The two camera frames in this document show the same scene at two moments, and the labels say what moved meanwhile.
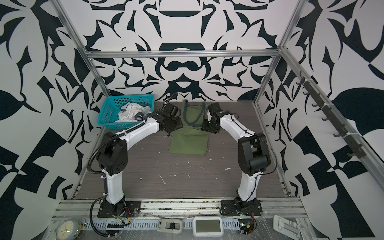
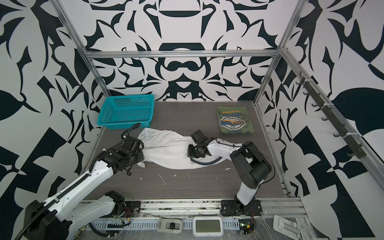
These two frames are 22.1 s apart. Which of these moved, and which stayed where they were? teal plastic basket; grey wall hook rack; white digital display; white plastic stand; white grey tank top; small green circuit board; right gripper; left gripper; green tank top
Moved: white grey tank top; left gripper; green tank top; right gripper
Stayed: grey wall hook rack; small green circuit board; white plastic stand; teal plastic basket; white digital display
